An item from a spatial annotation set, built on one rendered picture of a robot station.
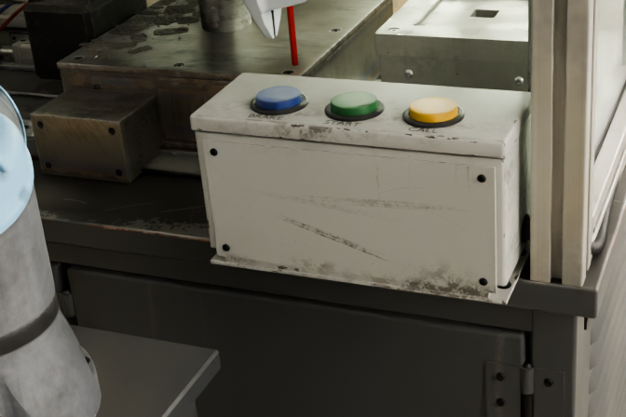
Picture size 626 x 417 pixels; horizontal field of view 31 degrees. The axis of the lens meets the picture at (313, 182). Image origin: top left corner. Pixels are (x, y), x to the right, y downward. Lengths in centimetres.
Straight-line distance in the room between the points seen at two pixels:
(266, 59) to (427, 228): 38
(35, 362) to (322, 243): 29
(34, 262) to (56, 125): 46
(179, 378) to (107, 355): 7
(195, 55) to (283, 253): 35
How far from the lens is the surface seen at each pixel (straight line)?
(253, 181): 99
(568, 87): 91
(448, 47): 112
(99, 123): 122
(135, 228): 114
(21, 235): 79
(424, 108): 93
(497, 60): 111
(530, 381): 107
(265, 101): 97
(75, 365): 86
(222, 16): 135
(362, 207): 95
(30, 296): 81
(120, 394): 90
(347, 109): 94
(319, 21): 136
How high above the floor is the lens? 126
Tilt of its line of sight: 26 degrees down
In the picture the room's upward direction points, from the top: 5 degrees counter-clockwise
